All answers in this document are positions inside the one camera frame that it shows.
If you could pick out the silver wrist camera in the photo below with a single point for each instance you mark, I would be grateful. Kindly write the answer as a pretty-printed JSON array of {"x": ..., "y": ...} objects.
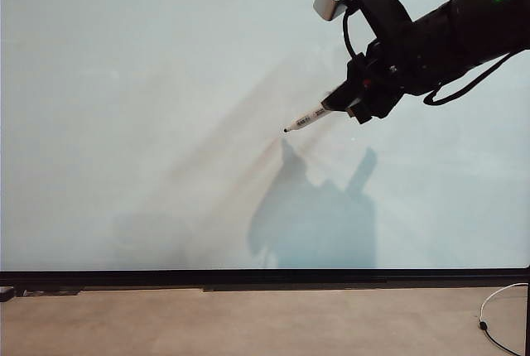
[{"x": 327, "y": 2}]

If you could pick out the long black pen tray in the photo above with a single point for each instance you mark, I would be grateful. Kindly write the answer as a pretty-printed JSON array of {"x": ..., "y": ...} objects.
[{"x": 290, "y": 288}]

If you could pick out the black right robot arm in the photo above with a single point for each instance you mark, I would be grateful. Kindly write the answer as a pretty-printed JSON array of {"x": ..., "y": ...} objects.
[{"x": 468, "y": 29}]

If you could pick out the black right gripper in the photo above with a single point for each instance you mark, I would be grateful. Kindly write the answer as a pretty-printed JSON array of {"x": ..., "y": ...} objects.
[{"x": 381, "y": 87}]

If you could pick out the short black pen tray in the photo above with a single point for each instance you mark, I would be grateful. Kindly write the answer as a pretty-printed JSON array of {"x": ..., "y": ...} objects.
[{"x": 49, "y": 292}]

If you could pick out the white marker pen black tip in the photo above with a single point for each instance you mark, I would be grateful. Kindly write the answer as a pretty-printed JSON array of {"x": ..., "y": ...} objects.
[{"x": 306, "y": 118}]

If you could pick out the black curved camera bracket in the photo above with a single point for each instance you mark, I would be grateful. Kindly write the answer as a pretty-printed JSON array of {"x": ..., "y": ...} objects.
[{"x": 381, "y": 4}]

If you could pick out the black whiteboard stand post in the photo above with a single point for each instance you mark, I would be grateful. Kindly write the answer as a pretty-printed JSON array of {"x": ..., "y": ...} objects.
[{"x": 528, "y": 314}]

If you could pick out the white board with black frame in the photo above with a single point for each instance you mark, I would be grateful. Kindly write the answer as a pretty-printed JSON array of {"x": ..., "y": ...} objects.
[{"x": 165, "y": 124}]

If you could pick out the small black block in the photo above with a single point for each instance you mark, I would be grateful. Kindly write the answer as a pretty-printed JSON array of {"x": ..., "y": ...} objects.
[{"x": 6, "y": 294}]

